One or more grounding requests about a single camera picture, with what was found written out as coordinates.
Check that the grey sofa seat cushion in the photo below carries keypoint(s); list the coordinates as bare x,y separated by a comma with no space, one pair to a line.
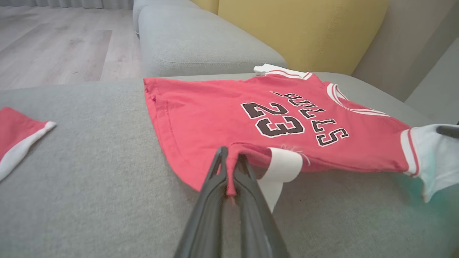
200,46
157,4

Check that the red shorts with white trim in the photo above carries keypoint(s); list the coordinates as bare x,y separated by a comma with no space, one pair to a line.
14,132

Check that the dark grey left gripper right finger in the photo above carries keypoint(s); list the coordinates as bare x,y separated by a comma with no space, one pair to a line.
256,229

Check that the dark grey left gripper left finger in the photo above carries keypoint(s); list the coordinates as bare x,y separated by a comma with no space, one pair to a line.
206,222

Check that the yellow sofa back cushion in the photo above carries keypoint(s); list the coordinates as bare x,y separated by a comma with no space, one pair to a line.
304,32
207,5

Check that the red Bulls 23 jersey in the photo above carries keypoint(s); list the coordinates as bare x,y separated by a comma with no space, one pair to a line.
208,118

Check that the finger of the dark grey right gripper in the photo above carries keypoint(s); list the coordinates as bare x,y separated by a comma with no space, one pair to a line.
450,131

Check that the large grey sofa chaise seat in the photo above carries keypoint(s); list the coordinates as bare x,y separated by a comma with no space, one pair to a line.
89,197

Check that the grey pleated curtain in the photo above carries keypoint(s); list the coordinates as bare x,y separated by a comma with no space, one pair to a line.
71,3

